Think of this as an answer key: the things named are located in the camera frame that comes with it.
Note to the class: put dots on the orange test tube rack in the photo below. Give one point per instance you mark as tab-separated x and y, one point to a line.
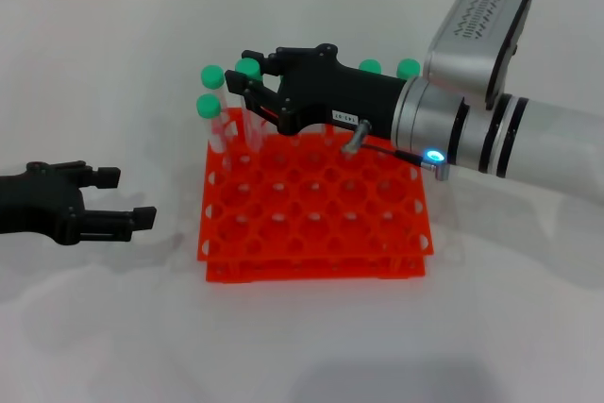
311	205

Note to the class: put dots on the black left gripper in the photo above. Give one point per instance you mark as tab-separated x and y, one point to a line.
42	205

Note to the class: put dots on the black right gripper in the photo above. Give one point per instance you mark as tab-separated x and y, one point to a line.
340	96

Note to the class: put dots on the silver vented box housing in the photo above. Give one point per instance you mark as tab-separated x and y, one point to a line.
476	39

